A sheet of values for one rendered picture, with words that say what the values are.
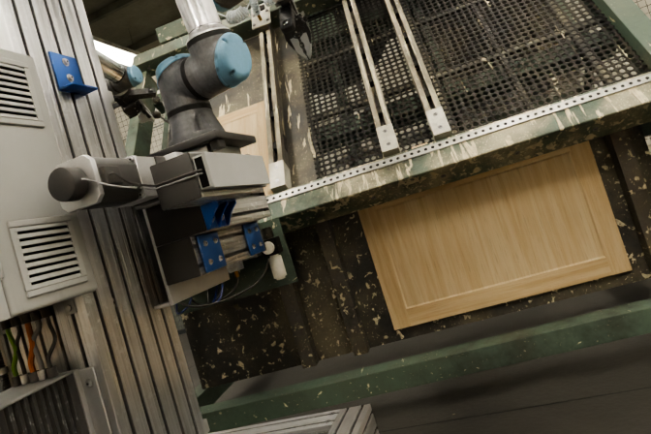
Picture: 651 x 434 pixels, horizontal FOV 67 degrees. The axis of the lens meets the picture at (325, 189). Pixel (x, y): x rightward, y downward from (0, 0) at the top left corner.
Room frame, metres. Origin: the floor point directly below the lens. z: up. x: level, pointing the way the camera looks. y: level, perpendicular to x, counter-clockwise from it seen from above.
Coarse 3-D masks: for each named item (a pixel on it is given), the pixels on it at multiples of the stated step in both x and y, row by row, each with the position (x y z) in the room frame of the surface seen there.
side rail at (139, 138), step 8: (144, 72) 2.60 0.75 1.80; (144, 80) 2.55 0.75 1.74; (152, 80) 2.63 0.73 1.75; (136, 88) 2.54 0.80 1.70; (144, 104) 2.48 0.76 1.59; (152, 104) 2.56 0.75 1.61; (152, 112) 2.53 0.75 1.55; (136, 120) 2.38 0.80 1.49; (128, 128) 2.37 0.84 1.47; (136, 128) 2.35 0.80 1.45; (144, 128) 2.41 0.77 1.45; (152, 128) 2.49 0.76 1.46; (128, 136) 2.34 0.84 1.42; (136, 136) 2.32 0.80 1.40; (144, 136) 2.39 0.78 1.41; (128, 144) 2.30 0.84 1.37; (136, 144) 2.29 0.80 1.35; (144, 144) 2.37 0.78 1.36; (128, 152) 2.27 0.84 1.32; (136, 152) 2.27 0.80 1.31; (144, 152) 2.35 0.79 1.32
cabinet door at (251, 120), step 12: (252, 108) 2.19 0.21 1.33; (228, 120) 2.20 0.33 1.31; (240, 120) 2.18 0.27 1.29; (252, 120) 2.15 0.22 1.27; (264, 120) 2.12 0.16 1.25; (240, 132) 2.14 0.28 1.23; (252, 132) 2.11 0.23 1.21; (264, 132) 2.08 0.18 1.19; (252, 144) 2.07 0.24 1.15; (264, 144) 2.04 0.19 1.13; (264, 156) 2.01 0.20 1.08; (264, 192) 1.90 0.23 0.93
